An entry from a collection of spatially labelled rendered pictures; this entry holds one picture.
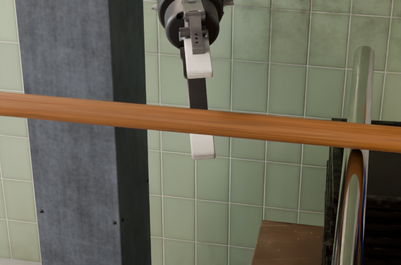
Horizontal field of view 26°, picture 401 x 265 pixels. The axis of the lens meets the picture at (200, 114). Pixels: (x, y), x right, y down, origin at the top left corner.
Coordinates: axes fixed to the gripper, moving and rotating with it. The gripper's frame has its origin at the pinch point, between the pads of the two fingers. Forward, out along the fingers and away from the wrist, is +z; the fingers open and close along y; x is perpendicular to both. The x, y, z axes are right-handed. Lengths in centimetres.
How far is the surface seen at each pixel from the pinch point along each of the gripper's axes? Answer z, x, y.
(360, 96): -4.4, -20.9, 3.3
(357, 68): -13.4, -22.7, 6.1
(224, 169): -91, -10, 106
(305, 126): 7.3, -11.6, -3.4
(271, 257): -33, -15, 73
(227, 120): 4.9, -2.8, -3.0
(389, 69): -90, -53, 72
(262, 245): -37, -13, 74
